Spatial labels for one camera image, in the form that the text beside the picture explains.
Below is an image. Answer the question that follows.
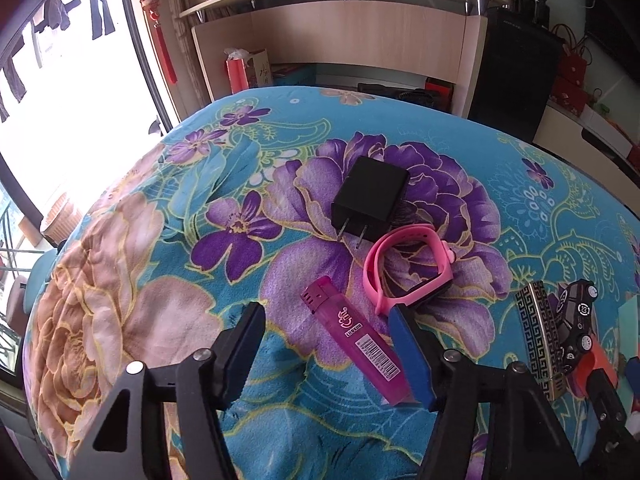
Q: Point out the black speaker cabinet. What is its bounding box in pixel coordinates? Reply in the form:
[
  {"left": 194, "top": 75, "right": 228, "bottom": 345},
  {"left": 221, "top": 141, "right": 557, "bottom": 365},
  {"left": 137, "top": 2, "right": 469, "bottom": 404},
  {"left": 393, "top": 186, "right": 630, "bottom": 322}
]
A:
[{"left": 467, "top": 0, "right": 566, "bottom": 146}]

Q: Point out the red gift bag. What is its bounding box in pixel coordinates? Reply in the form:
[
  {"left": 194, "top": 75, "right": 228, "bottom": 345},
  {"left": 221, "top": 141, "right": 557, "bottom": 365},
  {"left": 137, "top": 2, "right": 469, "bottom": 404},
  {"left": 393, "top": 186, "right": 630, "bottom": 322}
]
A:
[{"left": 555, "top": 25, "right": 588, "bottom": 81}]

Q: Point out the white carton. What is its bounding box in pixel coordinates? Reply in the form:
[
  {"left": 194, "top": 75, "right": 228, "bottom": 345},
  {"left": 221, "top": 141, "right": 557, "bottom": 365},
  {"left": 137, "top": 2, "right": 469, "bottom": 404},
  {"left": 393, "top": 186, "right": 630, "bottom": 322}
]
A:
[{"left": 247, "top": 50, "right": 273, "bottom": 88}]

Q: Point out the light wood shelf unit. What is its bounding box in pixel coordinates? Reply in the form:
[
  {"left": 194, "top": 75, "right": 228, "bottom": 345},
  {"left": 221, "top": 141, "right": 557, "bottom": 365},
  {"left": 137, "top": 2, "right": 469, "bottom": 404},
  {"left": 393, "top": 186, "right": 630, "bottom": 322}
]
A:
[{"left": 179, "top": 0, "right": 513, "bottom": 121}]

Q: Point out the black toy car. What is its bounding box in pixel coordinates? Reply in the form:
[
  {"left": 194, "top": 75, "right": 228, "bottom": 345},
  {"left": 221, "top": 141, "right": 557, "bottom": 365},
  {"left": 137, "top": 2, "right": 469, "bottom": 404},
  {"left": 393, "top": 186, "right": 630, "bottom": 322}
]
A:
[{"left": 552, "top": 280, "right": 598, "bottom": 376}]

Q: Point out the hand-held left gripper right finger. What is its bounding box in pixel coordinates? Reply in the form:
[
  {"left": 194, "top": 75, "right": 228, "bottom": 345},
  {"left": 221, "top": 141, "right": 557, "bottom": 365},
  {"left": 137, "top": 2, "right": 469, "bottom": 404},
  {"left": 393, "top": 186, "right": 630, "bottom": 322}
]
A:
[{"left": 387, "top": 305, "right": 583, "bottom": 480}]

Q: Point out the black charger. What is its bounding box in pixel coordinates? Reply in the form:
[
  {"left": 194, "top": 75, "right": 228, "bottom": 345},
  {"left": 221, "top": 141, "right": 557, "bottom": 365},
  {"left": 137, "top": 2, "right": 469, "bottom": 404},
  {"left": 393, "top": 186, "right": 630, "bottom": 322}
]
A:
[{"left": 330, "top": 156, "right": 411, "bottom": 250}]

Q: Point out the dark hanging garment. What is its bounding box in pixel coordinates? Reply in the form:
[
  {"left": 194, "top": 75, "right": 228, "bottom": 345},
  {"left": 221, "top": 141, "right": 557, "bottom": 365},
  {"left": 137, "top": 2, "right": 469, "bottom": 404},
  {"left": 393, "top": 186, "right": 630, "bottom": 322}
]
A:
[
  {"left": 42, "top": 0, "right": 76, "bottom": 33},
  {"left": 0, "top": 35, "right": 28, "bottom": 121}
]

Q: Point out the pink lighter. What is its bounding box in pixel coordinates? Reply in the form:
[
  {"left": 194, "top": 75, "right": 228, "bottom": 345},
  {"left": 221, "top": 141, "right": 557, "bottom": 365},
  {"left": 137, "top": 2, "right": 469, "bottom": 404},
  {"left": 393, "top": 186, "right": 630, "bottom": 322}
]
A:
[{"left": 300, "top": 276, "right": 416, "bottom": 407}]

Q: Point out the black flat device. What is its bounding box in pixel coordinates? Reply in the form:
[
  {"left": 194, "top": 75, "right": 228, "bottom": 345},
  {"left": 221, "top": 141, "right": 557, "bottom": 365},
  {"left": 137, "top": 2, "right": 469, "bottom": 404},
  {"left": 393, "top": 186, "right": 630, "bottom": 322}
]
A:
[{"left": 357, "top": 82, "right": 431, "bottom": 106}]

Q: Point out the small red box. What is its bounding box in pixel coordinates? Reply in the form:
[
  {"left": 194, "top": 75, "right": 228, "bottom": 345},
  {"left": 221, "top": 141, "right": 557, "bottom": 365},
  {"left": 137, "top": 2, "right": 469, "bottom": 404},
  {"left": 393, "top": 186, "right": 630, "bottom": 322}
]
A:
[{"left": 425, "top": 77, "right": 455, "bottom": 106}]

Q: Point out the wicker basket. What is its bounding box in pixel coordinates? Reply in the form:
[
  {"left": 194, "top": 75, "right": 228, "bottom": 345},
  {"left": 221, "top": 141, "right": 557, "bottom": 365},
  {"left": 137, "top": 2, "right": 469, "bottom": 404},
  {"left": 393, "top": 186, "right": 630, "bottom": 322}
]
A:
[{"left": 40, "top": 192, "right": 83, "bottom": 241}]

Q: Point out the pink watch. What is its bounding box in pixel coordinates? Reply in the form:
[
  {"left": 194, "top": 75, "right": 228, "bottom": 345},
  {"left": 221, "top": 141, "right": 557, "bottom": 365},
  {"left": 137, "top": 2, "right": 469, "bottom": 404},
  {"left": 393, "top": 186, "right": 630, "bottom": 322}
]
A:
[{"left": 363, "top": 223, "right": 457, "bottom": 317}]

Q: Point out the floral blanket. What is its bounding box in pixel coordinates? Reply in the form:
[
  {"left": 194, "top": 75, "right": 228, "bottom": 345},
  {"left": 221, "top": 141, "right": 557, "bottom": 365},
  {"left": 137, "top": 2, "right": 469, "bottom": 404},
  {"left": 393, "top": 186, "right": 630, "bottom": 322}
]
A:
[{"left": 22, "top": 85, "right": 640, "bottom": 480}]

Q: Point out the red tissue pack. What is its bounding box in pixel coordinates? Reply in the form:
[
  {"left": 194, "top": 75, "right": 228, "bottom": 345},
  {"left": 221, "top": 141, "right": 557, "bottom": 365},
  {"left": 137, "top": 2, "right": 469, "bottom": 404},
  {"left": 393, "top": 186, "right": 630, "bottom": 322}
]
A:
[{"left": 225, "top": 49, "right": 251, "bottom": 95}]

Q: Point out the teal brown chair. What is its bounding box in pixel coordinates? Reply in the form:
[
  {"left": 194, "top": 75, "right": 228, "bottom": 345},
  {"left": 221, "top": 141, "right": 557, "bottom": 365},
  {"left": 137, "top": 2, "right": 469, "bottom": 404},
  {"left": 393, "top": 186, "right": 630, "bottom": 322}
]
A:
[{"left": 5, "top": 250, "right": 58, "bottom": 341}]

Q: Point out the patterned curtain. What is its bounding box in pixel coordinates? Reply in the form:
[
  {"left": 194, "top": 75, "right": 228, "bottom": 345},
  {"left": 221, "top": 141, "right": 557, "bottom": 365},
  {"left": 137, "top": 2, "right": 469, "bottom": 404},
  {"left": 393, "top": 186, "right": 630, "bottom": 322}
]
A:
[{"left": 165, "top": 0, "right": 211, "bottom": 111}]

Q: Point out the white television cabinet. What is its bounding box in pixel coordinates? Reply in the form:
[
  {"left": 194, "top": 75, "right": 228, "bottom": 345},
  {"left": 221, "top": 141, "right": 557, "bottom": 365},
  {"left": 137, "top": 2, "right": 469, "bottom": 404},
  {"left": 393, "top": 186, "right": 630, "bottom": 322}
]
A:
[{"left": 532, "top": 100, "right": 640, "bottom": 186}]

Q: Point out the patterned metal lighter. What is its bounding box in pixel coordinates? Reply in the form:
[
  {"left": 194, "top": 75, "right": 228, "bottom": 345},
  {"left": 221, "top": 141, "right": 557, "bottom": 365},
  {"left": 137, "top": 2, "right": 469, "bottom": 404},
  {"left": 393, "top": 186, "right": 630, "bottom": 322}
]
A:
[{"left": 515, "top": 281, "right": 572, "bottom": 401}]

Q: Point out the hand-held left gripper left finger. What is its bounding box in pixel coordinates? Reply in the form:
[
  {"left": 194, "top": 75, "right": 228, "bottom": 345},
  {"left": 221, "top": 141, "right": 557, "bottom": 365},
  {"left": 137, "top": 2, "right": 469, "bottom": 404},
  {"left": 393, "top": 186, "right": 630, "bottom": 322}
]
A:
[{"left": 70, "top": 302, "right": 267, "bottom": 480}]

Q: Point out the red hanging ornament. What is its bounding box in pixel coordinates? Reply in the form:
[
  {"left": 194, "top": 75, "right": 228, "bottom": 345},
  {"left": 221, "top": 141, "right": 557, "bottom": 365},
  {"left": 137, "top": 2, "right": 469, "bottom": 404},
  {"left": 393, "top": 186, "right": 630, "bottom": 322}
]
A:
[{"left": 135, "top": 0, "right": 178, "bottom": 86}]

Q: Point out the salmon orange case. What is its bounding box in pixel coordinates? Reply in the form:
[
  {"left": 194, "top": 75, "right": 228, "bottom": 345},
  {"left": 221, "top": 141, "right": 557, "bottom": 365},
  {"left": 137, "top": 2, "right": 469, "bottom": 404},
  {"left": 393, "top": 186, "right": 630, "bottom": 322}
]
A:
[{"left": 570, "top": 345, "right": 618, "bottom": 398}]

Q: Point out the red gift box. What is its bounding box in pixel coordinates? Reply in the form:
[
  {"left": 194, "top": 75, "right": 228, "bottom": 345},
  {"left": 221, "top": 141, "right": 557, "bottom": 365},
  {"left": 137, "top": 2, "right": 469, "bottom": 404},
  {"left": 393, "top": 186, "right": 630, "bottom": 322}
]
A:
[{"left": 550, "top": 77, "right": 591, "bottom": 116}]

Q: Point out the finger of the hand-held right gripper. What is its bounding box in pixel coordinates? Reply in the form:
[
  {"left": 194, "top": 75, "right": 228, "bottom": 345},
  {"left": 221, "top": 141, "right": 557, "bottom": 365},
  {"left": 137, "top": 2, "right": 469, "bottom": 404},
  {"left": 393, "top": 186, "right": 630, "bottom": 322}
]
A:
[{"left": 585, "top": 367, "right": 631, "bottom": 432}]

